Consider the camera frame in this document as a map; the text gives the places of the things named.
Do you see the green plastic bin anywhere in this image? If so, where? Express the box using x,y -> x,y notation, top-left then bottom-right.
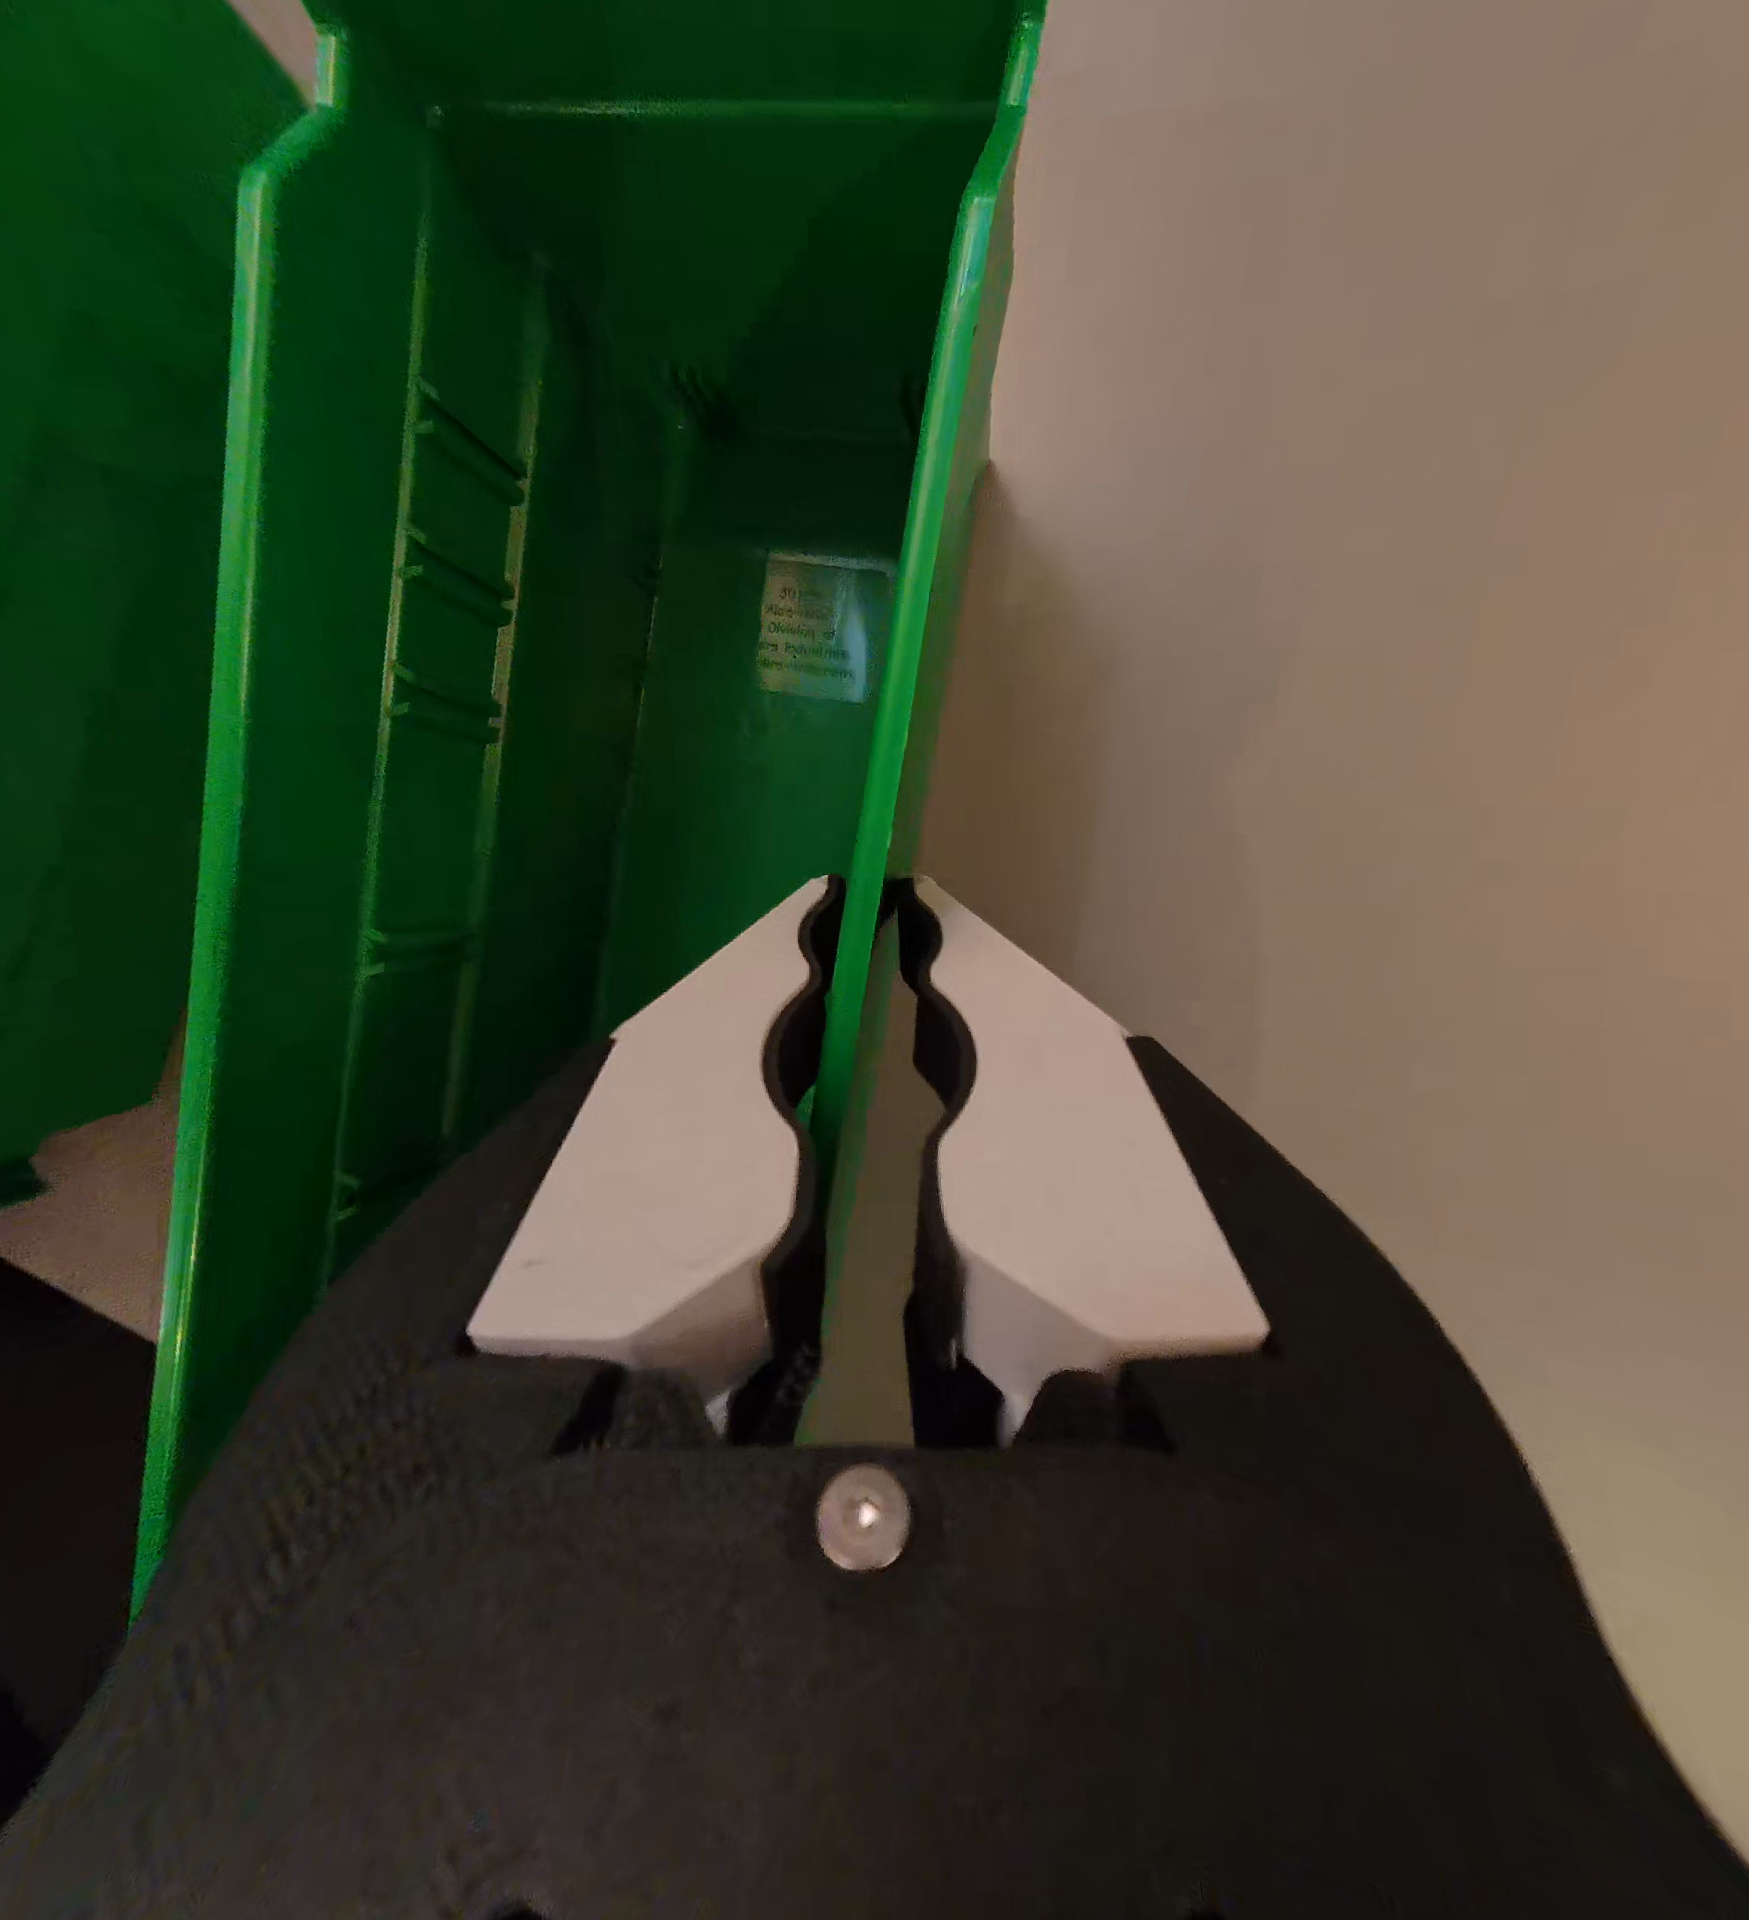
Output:
0,0 -> 313,1236
131,0 -> 1051,1623

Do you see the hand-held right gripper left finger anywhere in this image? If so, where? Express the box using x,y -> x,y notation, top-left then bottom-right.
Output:
466,875 -> 834,1419

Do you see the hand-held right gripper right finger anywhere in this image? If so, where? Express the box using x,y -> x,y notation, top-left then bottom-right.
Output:
896,875 -> 1273,1426

